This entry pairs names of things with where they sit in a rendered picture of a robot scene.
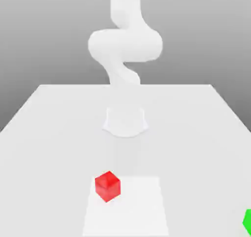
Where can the small green cube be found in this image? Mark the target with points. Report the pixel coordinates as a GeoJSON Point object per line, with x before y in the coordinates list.
{"type": "Point", "coordinates": [247, 221]}

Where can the small red cube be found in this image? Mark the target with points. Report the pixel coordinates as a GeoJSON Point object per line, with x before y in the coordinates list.
{"type": "Point", "coordinates": [107, 186]}

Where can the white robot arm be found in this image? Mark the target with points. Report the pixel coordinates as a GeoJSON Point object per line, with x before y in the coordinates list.
{"type": "Point", "coordinates": [125, 45]}

